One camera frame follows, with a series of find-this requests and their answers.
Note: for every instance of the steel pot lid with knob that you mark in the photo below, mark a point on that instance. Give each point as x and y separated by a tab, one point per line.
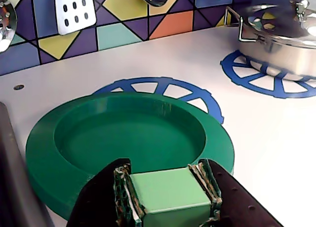
279	27

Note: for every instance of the dark green round recipient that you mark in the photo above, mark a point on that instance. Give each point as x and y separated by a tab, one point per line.
123	143

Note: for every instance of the white slotted spatula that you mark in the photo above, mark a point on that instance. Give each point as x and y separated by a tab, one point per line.
74	12

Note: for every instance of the steel toy pot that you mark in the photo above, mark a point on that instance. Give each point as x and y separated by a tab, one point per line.
284	59

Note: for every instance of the steel perforated skimmer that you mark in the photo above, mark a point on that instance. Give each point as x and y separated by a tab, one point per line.
6	22

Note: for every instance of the light green square lid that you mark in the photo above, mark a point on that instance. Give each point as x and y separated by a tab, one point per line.
170	192

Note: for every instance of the light blue toy kitchen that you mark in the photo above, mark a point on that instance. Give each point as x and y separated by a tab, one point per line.
172	22

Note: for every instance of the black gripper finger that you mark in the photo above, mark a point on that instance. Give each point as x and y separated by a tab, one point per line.
237	200
98	200

